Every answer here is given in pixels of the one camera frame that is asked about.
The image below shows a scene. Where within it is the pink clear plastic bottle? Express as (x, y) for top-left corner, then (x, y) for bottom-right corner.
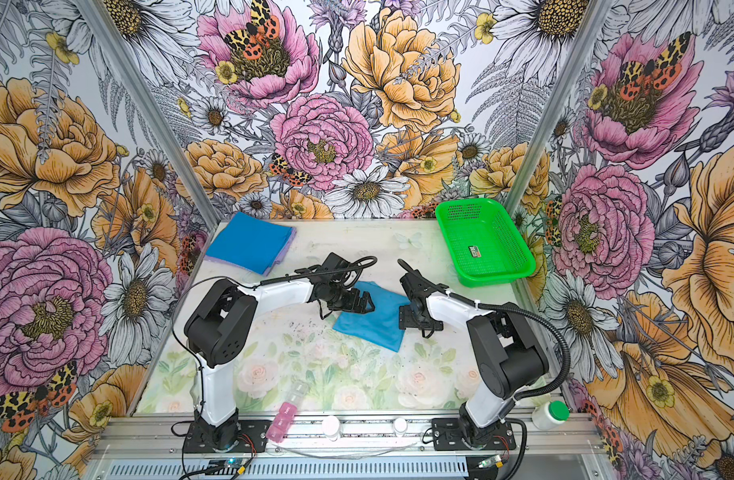
(266, 382), (310, 443)

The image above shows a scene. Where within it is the white bottle cap left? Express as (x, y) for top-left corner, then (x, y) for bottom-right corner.
(321, 415), (342, 441)

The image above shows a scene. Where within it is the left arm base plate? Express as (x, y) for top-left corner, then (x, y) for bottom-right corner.
(183, 420), (271, 454)

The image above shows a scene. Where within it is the right aluminium corner post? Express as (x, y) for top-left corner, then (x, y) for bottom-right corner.
(504, 0), (613, 215)

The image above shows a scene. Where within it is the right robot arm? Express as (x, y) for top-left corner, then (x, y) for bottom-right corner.
(399, 261), (563, 449)

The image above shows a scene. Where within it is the white bottle green cap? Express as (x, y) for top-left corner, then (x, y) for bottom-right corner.
(531, 400), (570, 431)

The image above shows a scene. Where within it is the black corrugated cable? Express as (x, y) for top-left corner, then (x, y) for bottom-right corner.
(396, 258), (572, 402)
(170, 255), (379, 421)

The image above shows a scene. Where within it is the green plastic basket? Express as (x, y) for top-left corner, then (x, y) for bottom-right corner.
(435, 198), (536, 288)

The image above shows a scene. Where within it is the aluminium front rail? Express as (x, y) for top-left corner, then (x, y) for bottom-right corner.
(90, 413), (608, 462)

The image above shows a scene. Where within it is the right black corrugated cable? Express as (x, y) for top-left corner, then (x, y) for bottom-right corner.
(396, 258), (572, 402)

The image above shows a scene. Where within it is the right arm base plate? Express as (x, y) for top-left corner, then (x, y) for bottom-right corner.
(431, 417), (517, 451)

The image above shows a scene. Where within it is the light blue t shirt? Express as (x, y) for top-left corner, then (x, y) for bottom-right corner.
(333, 282), (409, 352)

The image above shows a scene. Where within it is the folded dark blue t shirt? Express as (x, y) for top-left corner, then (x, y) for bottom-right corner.
(206, 212), (296, 276)

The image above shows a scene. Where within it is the white bottle cap right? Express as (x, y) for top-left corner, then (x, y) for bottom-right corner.
(392, 417), (408, 437)

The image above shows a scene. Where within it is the left black corrugated cable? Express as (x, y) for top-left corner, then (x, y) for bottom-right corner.
(170, 255), (379, 421)

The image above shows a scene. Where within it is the left aluminium corner post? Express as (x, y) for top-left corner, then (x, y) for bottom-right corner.
(77, 1), (221, 231)

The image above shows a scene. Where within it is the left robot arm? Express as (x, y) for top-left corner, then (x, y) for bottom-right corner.
(184, 253), (377, 451)

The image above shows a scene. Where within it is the aluminium corner post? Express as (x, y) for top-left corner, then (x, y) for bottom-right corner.
(504, 0), (613, 215)
(77, 1), (221, 231)

